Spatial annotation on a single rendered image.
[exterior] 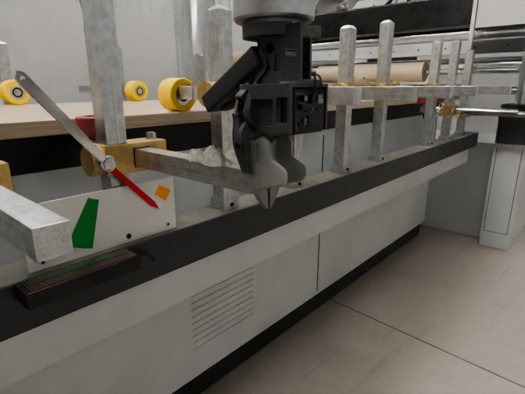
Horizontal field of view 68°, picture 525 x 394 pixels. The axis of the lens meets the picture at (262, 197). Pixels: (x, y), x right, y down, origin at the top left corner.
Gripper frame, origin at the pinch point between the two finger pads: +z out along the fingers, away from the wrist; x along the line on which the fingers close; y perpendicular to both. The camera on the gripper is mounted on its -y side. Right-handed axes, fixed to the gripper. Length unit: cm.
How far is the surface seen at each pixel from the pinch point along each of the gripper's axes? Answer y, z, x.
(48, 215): -3.2, -2.8, -24.3
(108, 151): -27.2, -4.3, -6.3
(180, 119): -46, -7, 22
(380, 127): -29, -1, 94
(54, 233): -0.7, -1.9, -24.8
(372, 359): -21, 82, 82
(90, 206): -27.4, 4.1, -10.2
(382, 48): -30, -27, 94
